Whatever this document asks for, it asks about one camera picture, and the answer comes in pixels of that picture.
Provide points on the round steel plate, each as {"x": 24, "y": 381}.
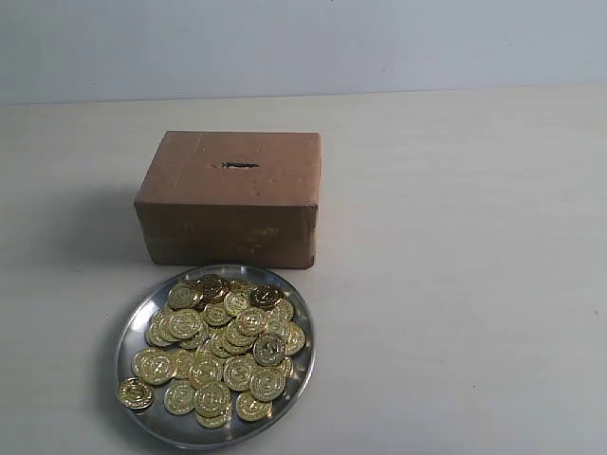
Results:
{"x": 180, "y": 431}

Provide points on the gold coin on plate rim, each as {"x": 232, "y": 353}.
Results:
{"x": 134, "y": 394}

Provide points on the gold coin plate front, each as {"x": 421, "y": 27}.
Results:
{"x": 179, "y": 397}

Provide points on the gold coin plate bottom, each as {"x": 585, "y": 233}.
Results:
{"x": 250, "y": 409}

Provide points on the dark gold coin right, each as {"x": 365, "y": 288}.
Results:
{"x": 265, "y": 296}

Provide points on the brown cardboard box with slot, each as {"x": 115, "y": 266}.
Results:
{"x": 232, "y": 197}

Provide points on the gold coin plate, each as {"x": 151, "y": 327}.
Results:
{"x": 179, "y": 397}
{"x": 250, "y": 409}

